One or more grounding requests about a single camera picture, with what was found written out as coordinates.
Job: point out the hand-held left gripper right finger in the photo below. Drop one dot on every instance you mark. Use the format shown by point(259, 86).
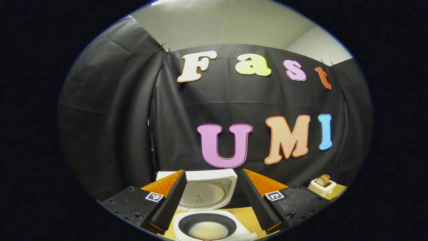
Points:
point(255, 206)

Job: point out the white toaster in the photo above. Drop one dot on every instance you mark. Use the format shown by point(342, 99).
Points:
point(319, 189)

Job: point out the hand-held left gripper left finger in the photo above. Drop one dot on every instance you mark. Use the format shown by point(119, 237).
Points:
point(170, 206)

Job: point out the white rice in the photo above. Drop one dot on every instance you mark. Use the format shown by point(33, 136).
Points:
point(207, 231)

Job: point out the ceiling light panel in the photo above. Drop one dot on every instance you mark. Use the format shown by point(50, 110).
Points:
point(161, 2)

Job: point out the brown bread slice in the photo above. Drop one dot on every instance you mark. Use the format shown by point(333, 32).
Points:
point(326, 178)
point(320, 181)

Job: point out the white rice cooker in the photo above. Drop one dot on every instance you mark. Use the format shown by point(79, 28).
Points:
point(207, 187)

